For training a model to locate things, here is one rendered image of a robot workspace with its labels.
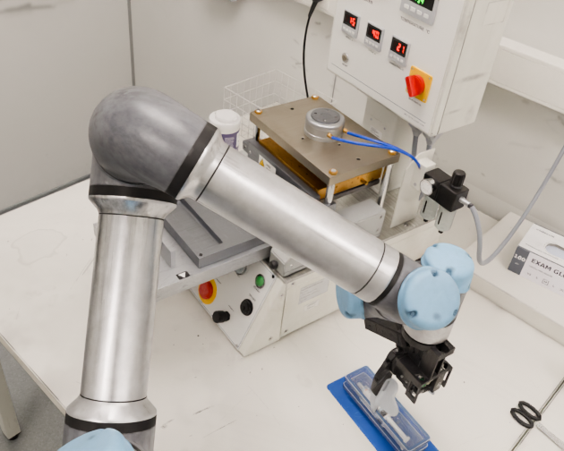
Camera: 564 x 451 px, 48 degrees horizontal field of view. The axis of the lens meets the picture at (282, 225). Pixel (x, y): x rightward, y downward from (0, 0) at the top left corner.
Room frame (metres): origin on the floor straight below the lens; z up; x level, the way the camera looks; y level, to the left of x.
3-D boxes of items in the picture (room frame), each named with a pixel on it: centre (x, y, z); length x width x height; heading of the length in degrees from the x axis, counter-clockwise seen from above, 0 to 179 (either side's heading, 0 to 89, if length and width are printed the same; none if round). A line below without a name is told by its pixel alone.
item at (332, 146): (1.12, -0.10, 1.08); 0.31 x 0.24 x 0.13; 40
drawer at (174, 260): (0.92, 0.18, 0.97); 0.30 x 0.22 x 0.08; 130
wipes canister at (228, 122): (1.52, 0.19, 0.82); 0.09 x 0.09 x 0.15
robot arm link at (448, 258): (0.69, -0.24, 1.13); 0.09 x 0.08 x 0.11; 107
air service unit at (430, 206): (1.03, -0.30, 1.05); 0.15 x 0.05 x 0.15; 40
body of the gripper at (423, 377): (0.68, -0.25, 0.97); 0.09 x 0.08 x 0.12; 37
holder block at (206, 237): (0.95, 0.14, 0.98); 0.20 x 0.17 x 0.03; 40
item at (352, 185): (1.11, -0.06, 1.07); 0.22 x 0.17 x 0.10; 40
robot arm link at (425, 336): (0.69, -0.25, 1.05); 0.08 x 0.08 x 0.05
